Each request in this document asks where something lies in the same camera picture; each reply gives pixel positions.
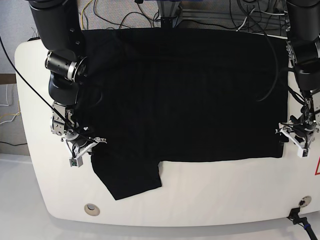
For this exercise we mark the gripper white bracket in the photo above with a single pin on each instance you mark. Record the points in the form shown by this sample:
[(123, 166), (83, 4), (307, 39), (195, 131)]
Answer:
[(302, 135), (79, 146)]

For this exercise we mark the silver table grommet left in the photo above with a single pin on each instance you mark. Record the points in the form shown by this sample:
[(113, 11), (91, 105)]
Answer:
[(91, 209)]

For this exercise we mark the black clamp with cable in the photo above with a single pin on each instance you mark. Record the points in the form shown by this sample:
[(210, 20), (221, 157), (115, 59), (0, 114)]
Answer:
[(302, 221)]

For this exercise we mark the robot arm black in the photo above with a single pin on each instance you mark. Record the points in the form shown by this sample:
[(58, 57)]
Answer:
[(57, 22), (303, 47)]

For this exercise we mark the silver table grommet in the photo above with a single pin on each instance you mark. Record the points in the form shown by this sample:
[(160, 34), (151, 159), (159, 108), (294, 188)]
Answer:
[(91, 209), (305, 201)]

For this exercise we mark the black T-shirt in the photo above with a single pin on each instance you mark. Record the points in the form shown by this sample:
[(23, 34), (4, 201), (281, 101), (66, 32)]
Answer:
[(179, 95)]

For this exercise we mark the aluminium frame post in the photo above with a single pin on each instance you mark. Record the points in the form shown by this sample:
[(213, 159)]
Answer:
[(169, 11)]

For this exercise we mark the silver table grommet right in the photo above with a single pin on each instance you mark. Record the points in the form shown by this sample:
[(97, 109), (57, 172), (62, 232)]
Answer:
[(305, 201)]

